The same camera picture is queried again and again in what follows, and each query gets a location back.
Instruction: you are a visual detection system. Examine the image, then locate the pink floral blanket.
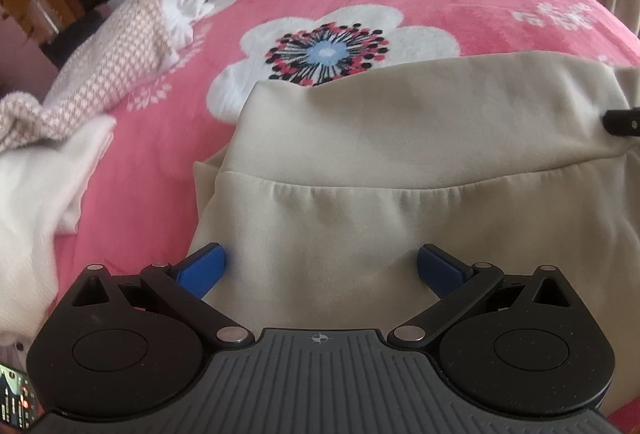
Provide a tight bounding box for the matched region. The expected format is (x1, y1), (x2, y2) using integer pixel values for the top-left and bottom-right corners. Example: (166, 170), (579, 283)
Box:
(47, 0), (640, 295)

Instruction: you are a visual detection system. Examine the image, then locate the smartphone with lit screen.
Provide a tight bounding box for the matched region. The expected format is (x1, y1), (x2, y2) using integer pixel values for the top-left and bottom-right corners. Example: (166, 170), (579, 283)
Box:
(0, 361), (37, 431)

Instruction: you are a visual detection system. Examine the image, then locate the beige zip jacket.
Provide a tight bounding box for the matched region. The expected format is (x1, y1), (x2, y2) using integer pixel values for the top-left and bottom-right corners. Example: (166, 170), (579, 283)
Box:
(186, 51), (640, 434)

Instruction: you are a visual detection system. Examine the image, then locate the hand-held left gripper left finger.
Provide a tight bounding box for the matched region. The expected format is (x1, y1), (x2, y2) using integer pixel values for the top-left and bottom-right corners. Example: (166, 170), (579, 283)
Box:
(71, 242), (251, 348)

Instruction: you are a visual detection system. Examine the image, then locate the pink checked knit garment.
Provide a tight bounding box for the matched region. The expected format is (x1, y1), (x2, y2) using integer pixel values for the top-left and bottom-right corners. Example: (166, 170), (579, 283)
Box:
(0, 0), (173, 150)

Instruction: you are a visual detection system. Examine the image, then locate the white fluffy cloth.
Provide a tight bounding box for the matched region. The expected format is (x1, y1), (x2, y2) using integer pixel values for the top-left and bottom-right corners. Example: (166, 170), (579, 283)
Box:
(0, 116), (117, 350)

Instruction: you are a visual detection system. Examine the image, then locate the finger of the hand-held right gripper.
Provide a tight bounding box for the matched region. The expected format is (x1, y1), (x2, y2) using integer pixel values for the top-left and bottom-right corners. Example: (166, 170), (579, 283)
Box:
(601, 106), (640, 138)

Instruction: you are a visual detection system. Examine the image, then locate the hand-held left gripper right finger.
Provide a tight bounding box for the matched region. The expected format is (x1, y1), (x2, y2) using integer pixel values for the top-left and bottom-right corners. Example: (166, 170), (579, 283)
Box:
(387, 244), (572, 348)

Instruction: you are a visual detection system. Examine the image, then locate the black garment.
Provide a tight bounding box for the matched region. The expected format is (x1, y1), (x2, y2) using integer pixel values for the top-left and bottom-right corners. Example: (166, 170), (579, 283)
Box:
(39, 6), (108, 67)

